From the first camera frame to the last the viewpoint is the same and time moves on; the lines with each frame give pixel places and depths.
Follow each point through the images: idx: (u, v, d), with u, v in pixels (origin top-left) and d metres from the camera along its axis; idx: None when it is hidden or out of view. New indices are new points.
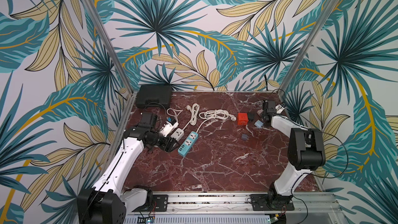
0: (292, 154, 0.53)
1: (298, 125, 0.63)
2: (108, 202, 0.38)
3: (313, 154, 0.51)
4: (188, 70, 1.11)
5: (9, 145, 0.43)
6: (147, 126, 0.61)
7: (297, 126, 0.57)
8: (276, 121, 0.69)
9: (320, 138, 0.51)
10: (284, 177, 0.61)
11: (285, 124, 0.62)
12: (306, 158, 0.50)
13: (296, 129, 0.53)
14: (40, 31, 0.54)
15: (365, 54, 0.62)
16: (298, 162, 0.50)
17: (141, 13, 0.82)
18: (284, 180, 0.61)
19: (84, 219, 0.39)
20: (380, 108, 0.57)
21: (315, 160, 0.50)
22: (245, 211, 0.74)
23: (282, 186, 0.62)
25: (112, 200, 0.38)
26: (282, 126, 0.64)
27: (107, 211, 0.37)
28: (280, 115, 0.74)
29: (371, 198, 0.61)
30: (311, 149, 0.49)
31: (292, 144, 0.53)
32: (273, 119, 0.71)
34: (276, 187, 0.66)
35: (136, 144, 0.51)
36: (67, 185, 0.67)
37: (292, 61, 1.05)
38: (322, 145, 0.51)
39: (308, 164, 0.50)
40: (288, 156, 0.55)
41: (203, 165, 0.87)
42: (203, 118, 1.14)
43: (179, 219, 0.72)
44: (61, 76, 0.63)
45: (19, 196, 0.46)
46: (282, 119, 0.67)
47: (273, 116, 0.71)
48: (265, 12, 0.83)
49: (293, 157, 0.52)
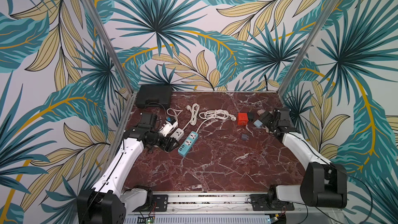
0: (308, 190, 0.44)
1: (316, 156, 0.49)
2: (108, 203, 0.38)
3: (333, 194, 0.43)
4: (188, 70, 1.11)
5: (10, 145, 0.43)
6: (146, 127, 0.61)
7: (315, 157, 0.48)
8: (290, 141, 0.59)
9: (343, 179, 0.43)
10: (288, 189, 0.58)
11: (299, 148, 0.53)
12: (323, 199, 0.43)
13: (314, 166, 0.44)
14: (40, 30, 0.54)
15: (365, 54, 0.62)
16: (315, 202, 0.42)
17: (141, 13, 0.82)
18: (289, 193, 0.57)
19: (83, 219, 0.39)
20: (379, 108, 0.57)
21: (335, 202, 0.42)
22: (245, 211, 0.74)
23: (282, 195, 0.62)
25: (112, 201, 0.38)
26: (296, 149, 0.55)
27: (107, 211, 0.37)
28: (295, 134, 0.61)
29: (371, 198, 0.61)
30: (331, 187, 0.45)
31: (309, 180, 0.44)
32: (285, 138, 0.61)
34: (276, 192, 0.65)
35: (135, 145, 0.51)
36: (67, 185, 0.67)
37: (292, 61, 1.05)
38: (343, 187, 0.42)
39: (326, 205, 0.42)
40: (302, 187, 0.47)
41: (203, 165, 0.87)
42: (203, 118, 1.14)
43: (179, 219, 0.72)
44: (61, 76, 0.63)
45: (19, 196, 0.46)
46: (296, 140, 0.57)
47: (286, 134, 0.61)
48: (265, 13, 0.83)
49: (308, 194, 0.44)
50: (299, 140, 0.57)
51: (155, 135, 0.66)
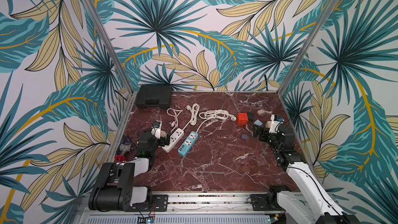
0: None
1: (327, 204, 0.44)
2: (128, 167, 0.47)
3: None
4: (188, 70, 1.11)
5: (9, 145, 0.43)
6: (148, 151, 0.70)
7: (325, 204, 0.44)
8: (296, 175, 0.54)
9: None
10: (292, 209, 0.56)
11: (305, 187, 0.49)
12: None
13: (326, 219, 0.40)
14: (40, 31, 0.54)
15: (365, 54, 0.62)
16: None
17: (141, 13, 0.82)
18: (290, 209, 0.57)
19: (99, 186, 0.43)
20: (380, 108, 0.57)
21: None
22: (245, 211, 0.74)
23: (286, 208, 0.59)
25: (131, 166, 0.47)
26: (302, 187, 0.51)
27: (125, 174, 0.45)
28: (299, 166, 0.55)
29: (371, 198, 0.61)
30: None
31: None
32: (290, 170, 0.56)
34: (278, 198, 0.64)
35: (144, 164, 0.63)
36: (67, 185, 0.67)
37: (292, 61, 1.05)
38: None
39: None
40: None
41: (203, 165, 0.87)
42: (203, 118, 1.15)
43: (179, 219, 0.72)
44: (61, 76, 0.63)
45: (19, 196, 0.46)
46: (302, 176, 0.52)
47: (291, 168, 0.55)
48: (265, 13, 0.83)
49: None
50: (306, 176, 0.52)
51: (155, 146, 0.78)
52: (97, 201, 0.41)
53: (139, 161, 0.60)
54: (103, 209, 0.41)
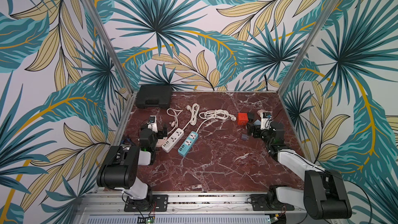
0: (311, 203, 0.43)
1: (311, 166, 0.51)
2: (135, 149, 0.51)
3: (337, 203, 0.43)
4: (188, 70, 1.11)
5: (9, 145, 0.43)
6: (150, 146, 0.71)
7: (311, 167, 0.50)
8: (283, 157, 0.61)
9: (340, 184, 0.44)
10: (290, 195, 0.57)
11: (295, 162, 0.55)
12: (328, 210, 0.42)
13: (311, 174, 0.45)
14: (40, 31, 0.54)
15: (365, 54, 0.62)
16: (320, 213, 0.41)
17: (141, 13, 0.82)
18: (289, 196, 0.57)
19: (106, 164, 0.47)
20: (380, 108, 0.57)
21: (340, 212, 0.41)
22: (245, 211, 0.74)
23: (286, 200, 0.59)
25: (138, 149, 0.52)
26: (293, 165, 0.56)
27: (132, 154, 0.49)
28: (287, 150, 0.64)
29: (371, 199, 0.61)
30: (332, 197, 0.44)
31: (309, 192, 0.44)
32: (280, 155, 0.63)
34: (278, 194, 0.65)
35: (146, 156, 0.67)
36: (67, 185, 0.67)
37: (292, 61, 1.05)
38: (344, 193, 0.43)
39: (330, 216, 0.41)
40: (307, 206, 0.45)
41: (203, 165, 0.87)
42: (203, 118, 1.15)
43: (180, 219, 0.72)
44: (61, 76, 0.63)
45: (19, 196, 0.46)
46: (290, 155, 0.59)
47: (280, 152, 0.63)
48: (265, 12, 0.83)
49: (312, 207, 0.43)
50: (292, 154, 0.60)
51: (155, 141, 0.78)
52: (104, 178, 0.44)
53: (142, 154, 0.62)
54: (109, 185, 0.44)
